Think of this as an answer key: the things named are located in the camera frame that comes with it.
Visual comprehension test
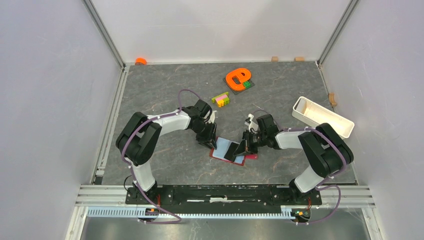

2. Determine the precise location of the white plastic tray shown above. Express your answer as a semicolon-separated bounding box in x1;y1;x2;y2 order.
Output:
292;96;355;139

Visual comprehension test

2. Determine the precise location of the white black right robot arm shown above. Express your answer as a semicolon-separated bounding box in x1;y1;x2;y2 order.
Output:
227;114;354;204

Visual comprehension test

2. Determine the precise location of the orange round cap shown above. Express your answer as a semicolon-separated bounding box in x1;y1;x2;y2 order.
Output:
134;57;147;66

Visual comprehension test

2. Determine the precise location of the dark square base plate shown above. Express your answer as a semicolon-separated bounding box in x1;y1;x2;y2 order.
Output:
222;78;255;95

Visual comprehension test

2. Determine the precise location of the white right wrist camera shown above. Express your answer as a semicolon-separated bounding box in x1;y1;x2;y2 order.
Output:
244;113;259;133

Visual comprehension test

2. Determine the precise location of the green small block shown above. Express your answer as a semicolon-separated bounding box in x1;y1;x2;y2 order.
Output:
242;80;252;90

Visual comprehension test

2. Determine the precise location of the wooden curved piece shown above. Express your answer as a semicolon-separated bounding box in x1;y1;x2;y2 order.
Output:
328;92;338;108

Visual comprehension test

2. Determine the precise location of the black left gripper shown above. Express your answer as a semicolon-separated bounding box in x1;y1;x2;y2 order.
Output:
191;121;218;150

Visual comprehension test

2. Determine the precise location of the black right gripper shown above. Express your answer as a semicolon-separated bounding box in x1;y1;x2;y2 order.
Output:
233;130;267;157

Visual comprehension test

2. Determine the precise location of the colourful block stack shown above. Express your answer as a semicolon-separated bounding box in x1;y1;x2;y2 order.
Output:
211;91;230;108

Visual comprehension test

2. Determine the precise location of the grey slotted cable duct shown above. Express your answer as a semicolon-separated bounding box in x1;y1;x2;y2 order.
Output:
86;206;294;220

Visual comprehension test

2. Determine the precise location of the red leather card holder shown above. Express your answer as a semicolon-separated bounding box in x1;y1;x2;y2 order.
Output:
209;137;258;166

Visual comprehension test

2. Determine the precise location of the wooden block right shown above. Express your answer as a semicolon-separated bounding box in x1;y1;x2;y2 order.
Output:
294;56;305;62

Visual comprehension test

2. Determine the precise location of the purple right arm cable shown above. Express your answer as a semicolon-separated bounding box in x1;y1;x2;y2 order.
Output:
252;109;348;226

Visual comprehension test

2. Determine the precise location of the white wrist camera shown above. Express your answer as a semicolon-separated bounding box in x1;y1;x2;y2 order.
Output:
207;110;217;124
244;113;259;133

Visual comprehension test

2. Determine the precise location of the orange letter e shape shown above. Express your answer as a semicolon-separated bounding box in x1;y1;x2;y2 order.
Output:
225;68;252;91

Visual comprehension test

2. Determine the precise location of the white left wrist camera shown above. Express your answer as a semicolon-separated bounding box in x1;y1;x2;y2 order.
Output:
207;110;217;124

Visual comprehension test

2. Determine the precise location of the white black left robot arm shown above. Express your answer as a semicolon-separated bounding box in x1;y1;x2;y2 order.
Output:
115;100;217;205

